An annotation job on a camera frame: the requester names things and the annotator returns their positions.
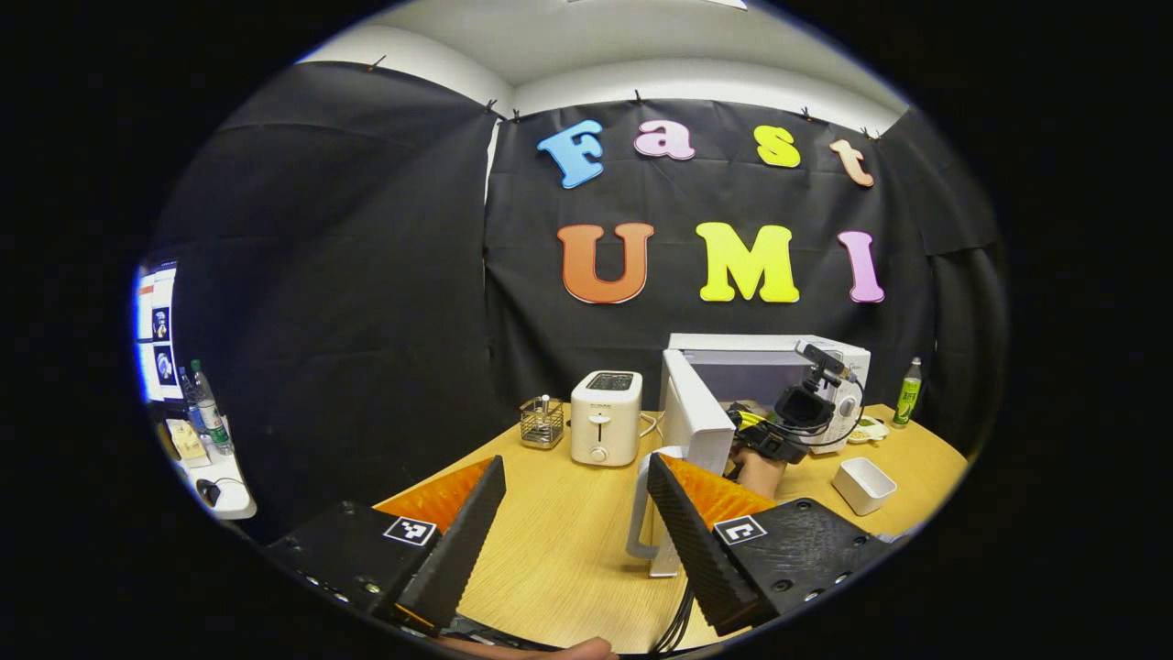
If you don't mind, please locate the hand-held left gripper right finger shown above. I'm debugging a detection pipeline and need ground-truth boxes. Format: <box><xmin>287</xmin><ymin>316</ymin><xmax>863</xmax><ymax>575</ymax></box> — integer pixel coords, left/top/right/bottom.
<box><xmin>646</xmin><ymin>452</ymin><xmax>897</xmax><ymax>638</ymax></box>

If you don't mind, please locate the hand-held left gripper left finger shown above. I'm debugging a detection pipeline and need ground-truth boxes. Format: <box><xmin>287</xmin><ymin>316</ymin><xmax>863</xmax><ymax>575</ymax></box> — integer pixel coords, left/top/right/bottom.
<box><xmin>264</xmin><ymin>455</ymin><xmax>508</xmax><ymax>633</ymax></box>

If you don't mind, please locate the white microwave oven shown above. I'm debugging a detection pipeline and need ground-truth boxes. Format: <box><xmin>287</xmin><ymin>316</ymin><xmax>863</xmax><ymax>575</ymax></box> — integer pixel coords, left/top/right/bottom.
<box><xmin>626</xmin><ymin>332</ymin><xmax>872</xmax><ymax>579</ymax></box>

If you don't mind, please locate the white square bowl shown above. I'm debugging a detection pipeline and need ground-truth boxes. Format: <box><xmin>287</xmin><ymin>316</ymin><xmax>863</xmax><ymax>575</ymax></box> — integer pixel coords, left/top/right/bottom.
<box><xmin>831</xmin><ymin>456</ymin><xmax>898</xmax><ymax>517</ymax></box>

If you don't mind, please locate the green drink bottle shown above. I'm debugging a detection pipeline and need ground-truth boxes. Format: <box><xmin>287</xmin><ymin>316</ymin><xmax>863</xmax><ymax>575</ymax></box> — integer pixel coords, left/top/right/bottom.
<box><xmin>893</xmin><ymin>357</ymin><xmax>925</xmax><ymax>430</ymax></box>

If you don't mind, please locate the white toaster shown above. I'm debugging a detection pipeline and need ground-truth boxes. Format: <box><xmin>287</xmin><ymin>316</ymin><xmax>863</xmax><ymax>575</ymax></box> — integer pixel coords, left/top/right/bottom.
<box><xmin>569</xmin><ymin>369</ymin><xmax>643</xmax><ymax>468</ymax></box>

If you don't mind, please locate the white side table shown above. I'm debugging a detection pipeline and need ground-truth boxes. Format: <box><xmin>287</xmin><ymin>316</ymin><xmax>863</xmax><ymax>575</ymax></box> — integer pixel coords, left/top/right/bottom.
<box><xmin>168</xmin><ymin>417</ymin><xmax>258</xmax><ymax>523</ymax></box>

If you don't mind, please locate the clear water bottle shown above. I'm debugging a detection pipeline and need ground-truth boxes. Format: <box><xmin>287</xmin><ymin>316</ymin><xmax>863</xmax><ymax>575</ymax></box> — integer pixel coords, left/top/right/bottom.
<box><xmin>177</xmin><ymin>367</ymin><xmax>204</xmax><ymax>436</ymax></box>
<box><xmin>191</xmin><ymin>358</ymin><xmax>236</xmax><ymax>457</ymax></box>

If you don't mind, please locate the black backdrop cloth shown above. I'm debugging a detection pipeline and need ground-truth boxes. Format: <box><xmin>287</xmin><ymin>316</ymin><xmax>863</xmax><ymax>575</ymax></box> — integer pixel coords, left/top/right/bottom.
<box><xmin>151</xmin><ymin>60</ymin><xmax>1009</xmax><ymax>542</ymax></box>

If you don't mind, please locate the tan cardboard box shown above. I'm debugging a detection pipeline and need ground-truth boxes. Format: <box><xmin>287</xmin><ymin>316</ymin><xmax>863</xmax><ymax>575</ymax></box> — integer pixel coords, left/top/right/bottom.
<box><xmin>167</xmin><ymin>418</ymin><xmax>212</xmax><ymax>469</ymax></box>

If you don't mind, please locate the computer monitor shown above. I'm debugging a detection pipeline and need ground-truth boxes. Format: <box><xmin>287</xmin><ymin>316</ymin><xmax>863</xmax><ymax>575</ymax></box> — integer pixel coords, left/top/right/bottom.
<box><xmin>136</xmin><ymin>260</ymin><xmax>181</xmax><ymax>405</ymax></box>

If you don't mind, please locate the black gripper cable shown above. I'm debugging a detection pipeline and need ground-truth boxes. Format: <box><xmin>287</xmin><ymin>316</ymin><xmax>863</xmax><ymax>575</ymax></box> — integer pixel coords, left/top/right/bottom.
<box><xmin>649</xmin><ymin>577</ymin><xmax>699</xmax><ymax>655</ymax></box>

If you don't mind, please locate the metal wire basket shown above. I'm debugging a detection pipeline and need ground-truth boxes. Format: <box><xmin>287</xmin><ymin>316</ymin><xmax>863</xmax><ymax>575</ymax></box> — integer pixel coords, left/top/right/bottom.
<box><xmin>519</xmin><ymin>394</ymin><xmax>567</xmax><ymax>451</ymax></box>

